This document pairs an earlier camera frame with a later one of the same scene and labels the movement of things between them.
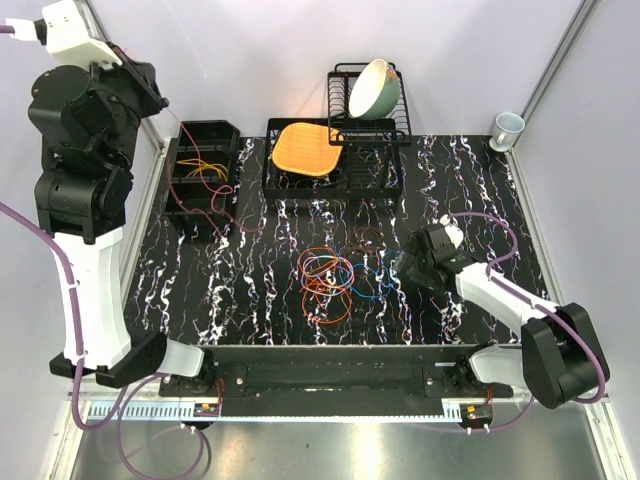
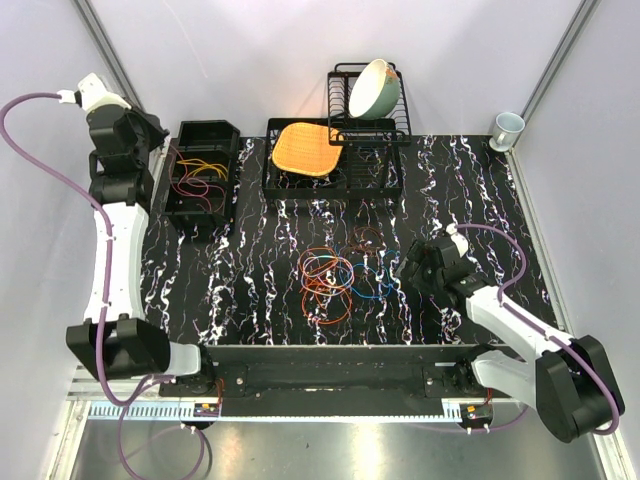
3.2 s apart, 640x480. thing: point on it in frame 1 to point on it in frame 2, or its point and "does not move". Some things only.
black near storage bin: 201,210 does not move
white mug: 507,128 does not move
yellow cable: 203,165 does not move
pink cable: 184,205 to 185,171
